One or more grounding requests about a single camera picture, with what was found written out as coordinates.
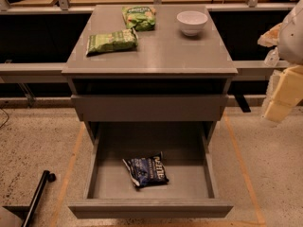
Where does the green chip bag rear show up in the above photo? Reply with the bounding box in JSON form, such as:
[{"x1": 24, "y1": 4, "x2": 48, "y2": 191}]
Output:
[{"x1": 122, "y1": 6, "x2": 156, "y2": 31}]

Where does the green chip bag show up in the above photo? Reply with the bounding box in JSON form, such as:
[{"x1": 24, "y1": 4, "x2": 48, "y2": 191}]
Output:
[
  {"x1": 122, "y1": 6, "x2": 156, "y2": 31},
  {"x1": 86, "y1": 28, "x2": 138, "y2": 57}
]

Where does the blue chip bag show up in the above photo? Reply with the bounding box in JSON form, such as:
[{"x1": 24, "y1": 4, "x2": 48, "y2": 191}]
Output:
[{"x1": 122, "y1": 152, "x2": 169, "y2": 188}]

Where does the open grey middle drawer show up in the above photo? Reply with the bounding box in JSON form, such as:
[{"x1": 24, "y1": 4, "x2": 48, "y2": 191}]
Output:
[{"x1": 68, "y1": 122, "x2": 233, "y2": 218}]

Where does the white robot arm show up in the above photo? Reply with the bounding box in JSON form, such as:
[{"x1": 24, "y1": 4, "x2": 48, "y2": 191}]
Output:
[{"x1": 258, "y1": 4, "x2": 303, "y2": 127}]

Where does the black metal leg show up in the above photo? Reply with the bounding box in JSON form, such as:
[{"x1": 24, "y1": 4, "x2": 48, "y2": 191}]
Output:
[{"x1": 21, "y1": 170, "x2": 56, "y2": 227}]

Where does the clear sanitizer bottle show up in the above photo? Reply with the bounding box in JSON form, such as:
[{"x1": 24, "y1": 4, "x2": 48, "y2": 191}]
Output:
[{"x1": 264, "y1": 47, "x2": 279, "y2": 67}]

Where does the black cable on floor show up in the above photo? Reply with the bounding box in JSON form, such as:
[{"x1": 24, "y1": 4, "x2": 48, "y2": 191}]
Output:
[{"x1": 0, "y1": 107, "x2": 10, "y2": 130}]

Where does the grey drawer cabinet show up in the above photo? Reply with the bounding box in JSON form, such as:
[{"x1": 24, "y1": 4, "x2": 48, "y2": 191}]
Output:
[{"x1": 62, "y1": 5, "x2": 238, "y2": 137}]

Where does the green chip bag front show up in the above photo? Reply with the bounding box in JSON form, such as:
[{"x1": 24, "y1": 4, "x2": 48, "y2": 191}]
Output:
[{"x1": 86, "y1": 28, "x2": 138, "y2": 57}]

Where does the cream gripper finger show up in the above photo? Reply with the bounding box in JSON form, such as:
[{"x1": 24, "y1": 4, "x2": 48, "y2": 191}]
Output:
[
  {"x1": 263, "y1": 65, "x2": 303, "y2": 123},
  {"x1": 258, "y1": 23, "x2": 281, "y2": 47}
]

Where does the closed grey top drawer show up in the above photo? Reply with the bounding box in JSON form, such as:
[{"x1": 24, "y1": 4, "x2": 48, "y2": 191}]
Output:
[{"x1": 71, "y1": 95, "x2": 228, "y2": 122}]

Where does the white bowl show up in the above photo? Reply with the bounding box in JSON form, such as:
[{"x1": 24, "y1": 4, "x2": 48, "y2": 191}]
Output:
[{"x1": 177, "y1": 10, "x2": 208, "y2": 36}]

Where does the grey metal rail shelf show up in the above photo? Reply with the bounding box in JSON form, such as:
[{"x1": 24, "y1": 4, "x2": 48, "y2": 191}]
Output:
[{"x1": 0, "y1": 61, "x2": 290, "y2": 83}]

